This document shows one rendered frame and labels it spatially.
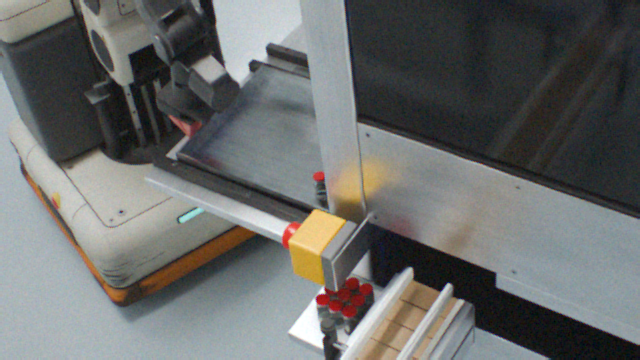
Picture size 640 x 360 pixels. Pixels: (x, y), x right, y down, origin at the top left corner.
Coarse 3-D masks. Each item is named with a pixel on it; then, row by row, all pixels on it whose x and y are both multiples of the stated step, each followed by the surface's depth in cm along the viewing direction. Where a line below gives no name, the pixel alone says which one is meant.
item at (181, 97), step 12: (168, 84) 168; (180, 84) 162; (156, 96) 166; (168, 96) 166; (180, 96) 163; (192, 96) 163; (180, 108) 165; (192, 108) 165; (204, 108) 165; (204, 120) 163
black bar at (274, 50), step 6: (270, 42) 191; (270, 48) 190; (276, 48) 189; (282, 48) 189; (288, 48) 189; (270, 54) 191; (276, 54) 190; (282, 54) 189; (288, 54) 188; (294, 54) 187; (300, 54) 187; (306, 54) 187; (288, 60) 189; (294, 60) 188; (300, 60) 187; (306, 60) 186; (306, 66) 187
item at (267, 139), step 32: (256, 96) 183; (288, 96) 182; (224, 128) 177; (256, 128) 176; (288, 128) 176; (192, 160) 168; (224, 160) 172; (256, 160) 171; (288, 160) 170; (320, 160) 169; (256, 192) 163; (288, 192) 164
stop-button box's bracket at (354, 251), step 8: (368, 224) 140; (360, 232) 138; (368, 232) 141; (352, 240) 137; (360, 240) 139; (368, 240) 142; (344, 248) 136; (352, 248) 138; (360, 248) 140; (368, 248) 143; (344, 256) 136; (352, 256) 139; (360, 256) 141; (336, 264) 135; (344, 264) 137; (352, 264) 140; (336, 272) 136; (344, 272) 138; (336, 280) 137; (344, 280) 139; (336, 288) 138
